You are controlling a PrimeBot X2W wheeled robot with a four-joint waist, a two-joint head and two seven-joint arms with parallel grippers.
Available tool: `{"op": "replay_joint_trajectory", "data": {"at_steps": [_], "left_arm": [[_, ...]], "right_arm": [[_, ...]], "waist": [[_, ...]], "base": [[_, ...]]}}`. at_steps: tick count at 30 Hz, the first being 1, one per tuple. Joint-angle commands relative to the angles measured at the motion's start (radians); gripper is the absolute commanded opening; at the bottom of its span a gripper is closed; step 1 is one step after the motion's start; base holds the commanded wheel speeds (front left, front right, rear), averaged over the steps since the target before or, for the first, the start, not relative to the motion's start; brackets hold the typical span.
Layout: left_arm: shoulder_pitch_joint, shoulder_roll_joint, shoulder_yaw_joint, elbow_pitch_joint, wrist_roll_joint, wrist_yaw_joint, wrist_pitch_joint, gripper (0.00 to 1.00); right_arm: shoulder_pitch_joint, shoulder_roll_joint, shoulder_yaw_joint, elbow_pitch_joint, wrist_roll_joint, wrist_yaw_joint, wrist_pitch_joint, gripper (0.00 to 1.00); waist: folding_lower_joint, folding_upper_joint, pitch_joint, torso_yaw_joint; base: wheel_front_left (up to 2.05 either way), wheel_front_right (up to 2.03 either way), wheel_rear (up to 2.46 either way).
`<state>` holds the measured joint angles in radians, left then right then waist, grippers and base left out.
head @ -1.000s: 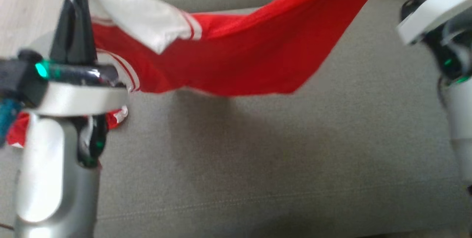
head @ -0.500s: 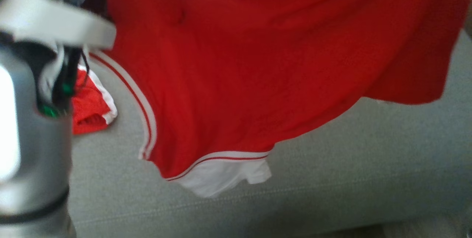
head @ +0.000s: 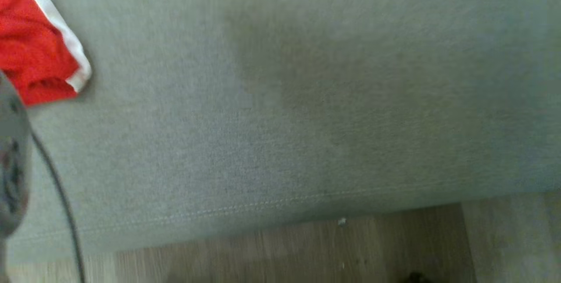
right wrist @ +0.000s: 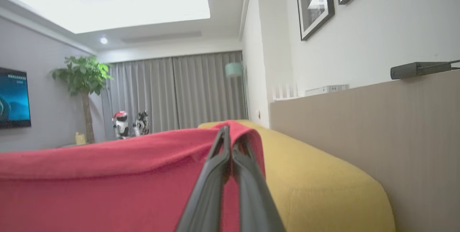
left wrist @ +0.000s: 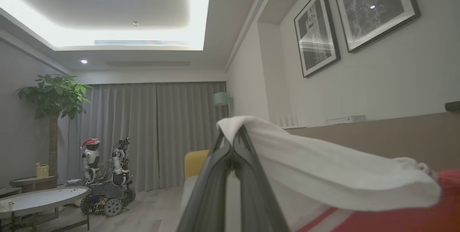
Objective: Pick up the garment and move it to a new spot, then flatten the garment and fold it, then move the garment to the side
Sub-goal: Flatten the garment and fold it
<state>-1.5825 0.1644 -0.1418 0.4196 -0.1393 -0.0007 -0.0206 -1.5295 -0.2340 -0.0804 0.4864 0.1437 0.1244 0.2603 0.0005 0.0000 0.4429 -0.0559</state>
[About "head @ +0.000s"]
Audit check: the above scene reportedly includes red shorts with white trim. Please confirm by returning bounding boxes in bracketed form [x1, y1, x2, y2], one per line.
[0, 0, 93, 108]

